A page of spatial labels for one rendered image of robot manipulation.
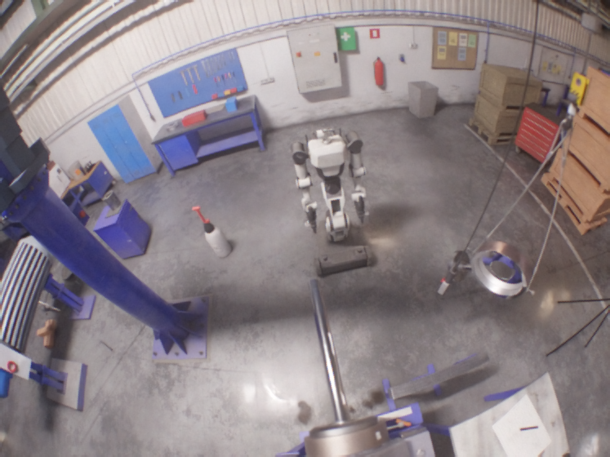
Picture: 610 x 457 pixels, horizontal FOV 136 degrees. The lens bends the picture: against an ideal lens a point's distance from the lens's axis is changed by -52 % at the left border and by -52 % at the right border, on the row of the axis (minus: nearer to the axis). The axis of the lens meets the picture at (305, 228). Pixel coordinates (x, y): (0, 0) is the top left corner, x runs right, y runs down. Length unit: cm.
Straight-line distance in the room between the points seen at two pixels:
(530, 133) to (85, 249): 579
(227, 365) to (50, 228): 193
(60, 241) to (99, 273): 39
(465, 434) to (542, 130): 442
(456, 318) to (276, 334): 175
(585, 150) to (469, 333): 309
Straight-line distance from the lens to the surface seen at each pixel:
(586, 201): 446
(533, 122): 499
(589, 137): 436
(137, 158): 568
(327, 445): 111
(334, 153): 186
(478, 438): 167
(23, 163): 162
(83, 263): 199
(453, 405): 252
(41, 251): 397
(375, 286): 264
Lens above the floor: 235
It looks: 49 degrees down
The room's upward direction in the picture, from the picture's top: 15 degrees counter-clockwise
